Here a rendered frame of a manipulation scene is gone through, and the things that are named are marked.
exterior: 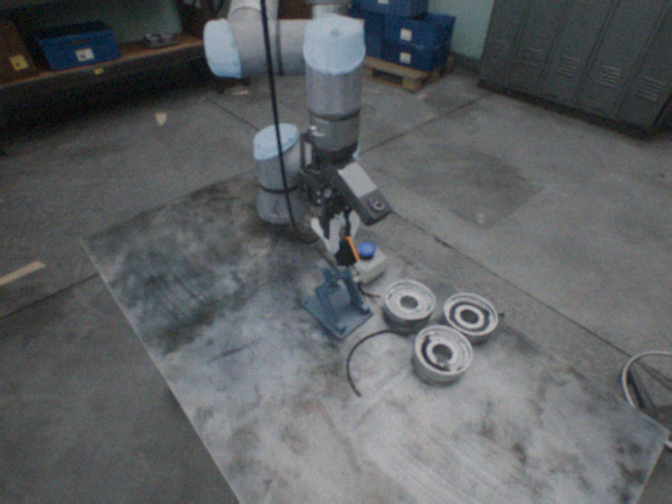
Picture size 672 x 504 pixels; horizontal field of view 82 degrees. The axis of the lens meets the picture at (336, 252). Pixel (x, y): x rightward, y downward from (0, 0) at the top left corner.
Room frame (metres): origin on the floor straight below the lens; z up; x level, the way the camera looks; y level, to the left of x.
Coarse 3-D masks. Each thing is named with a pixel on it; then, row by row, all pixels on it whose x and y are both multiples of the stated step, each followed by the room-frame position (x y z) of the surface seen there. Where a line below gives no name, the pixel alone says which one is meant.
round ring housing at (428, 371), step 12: (420, 336) 0.44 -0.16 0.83; (456, 336) 0.44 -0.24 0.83; (432, 348) 0.42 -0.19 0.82; (444, 348) 0.43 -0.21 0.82; (468, 348) 0.41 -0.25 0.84; (420, 360) 0.38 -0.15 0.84; (432, 360) 0.39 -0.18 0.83; (456, 360) 0.39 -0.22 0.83; (468, 360) 0.39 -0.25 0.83; (432, 372) 0.36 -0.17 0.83; (444, 372) 0.36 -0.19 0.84; (456, 372) 0.36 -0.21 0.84
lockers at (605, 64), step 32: (512, 0) 3.88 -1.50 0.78; (544, 0) 3.68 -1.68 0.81; (576, 0) 3.50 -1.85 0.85; (608, 0) 3.33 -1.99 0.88; (640, 0) 3.18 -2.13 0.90; (512, 32) 3.83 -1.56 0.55; (544, 32) 3.62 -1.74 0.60; (576, 32) 3.43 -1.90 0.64; (608, 32) 3.27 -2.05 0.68; (640, 32) 3.11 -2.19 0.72; (480, 64) 4.00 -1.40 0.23; (512, 64) 3.75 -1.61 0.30; (544, 64) 3.55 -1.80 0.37; (576, 64) 3.36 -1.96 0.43; (608, 64) 3.20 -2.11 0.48; (640, 64) 3.04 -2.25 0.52; (512, 96) 3.74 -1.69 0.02; (544, 96) 3.48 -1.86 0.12; (576, 96) 3.29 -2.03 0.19; (608, 96) 3.12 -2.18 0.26; (640, 96) 2.94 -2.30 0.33; (608, 128) 3.08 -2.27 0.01; (640, 128) 2.92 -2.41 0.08
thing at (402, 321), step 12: (396, 288) 0.57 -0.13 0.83; (408, 288) 0.57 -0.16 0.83; (420, 288) 0.57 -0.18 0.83; (384, 300) 0.53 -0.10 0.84; (396, 300) 0.53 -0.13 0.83; (408, 300) 0.55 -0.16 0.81; (420, 300) 0.53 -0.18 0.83; (432, 300) 0.53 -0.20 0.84; (408, 312) 0.50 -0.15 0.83; (432, 312) 0.50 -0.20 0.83; (396, 324) 0.49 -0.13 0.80; (408, 324) 0.48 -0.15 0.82; (420, 324) 0.48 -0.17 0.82
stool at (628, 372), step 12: (636, 360) 0.73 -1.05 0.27; (624, 372) 0.68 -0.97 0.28; (636, 372) 0.79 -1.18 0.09; (648, 372) 0.69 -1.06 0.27; (624, 384) 0.64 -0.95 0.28; (636, 384) 0.74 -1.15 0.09; (624, 396) 0.60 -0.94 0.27; (636, 396) 0.70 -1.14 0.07; (648, 396) 0.69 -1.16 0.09; (648, 408) 0.56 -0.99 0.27; (660, 408) 0.56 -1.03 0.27; (660, 420) 0.58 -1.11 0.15
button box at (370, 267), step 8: (360, 256) 0.65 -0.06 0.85; (368, 256) 0.65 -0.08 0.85; (376, 256) 0.65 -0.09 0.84; (384, 256) 0.65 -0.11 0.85; (360, 264) 0.63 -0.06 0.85; (368, 264) 0.63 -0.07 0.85; (376, 264) 0.63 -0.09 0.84; (384, 264) 0.65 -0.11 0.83; (360, 272) 0.62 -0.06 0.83; (368, 272) 0.61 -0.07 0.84; (376, 272) 0.63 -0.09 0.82; (360, 280) 0.62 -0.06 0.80; (368, 280) 0.61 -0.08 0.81
